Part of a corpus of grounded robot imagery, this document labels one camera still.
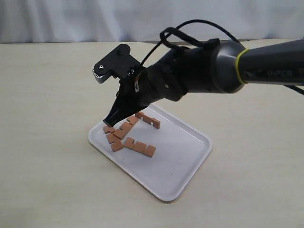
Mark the notched wooden piece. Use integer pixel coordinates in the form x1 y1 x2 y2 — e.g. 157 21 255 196
135 112 161 129
113 115 139 140
123 137 156 157
103 126 124 152

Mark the black cable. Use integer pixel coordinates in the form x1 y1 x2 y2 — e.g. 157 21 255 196
140 19 304 95

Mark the white fabric backdrop curtain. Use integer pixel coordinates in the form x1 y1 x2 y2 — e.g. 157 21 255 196
0 0 304 43

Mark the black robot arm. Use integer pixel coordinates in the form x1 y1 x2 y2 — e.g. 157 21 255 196
98 39 304 126

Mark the white plastic tray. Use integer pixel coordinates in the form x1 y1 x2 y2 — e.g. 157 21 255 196
88 105 212 202

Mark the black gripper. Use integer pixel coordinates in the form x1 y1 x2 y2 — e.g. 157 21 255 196
103 68 164 127

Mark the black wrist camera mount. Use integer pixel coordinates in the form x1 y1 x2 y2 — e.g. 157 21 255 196
92 44 142 84

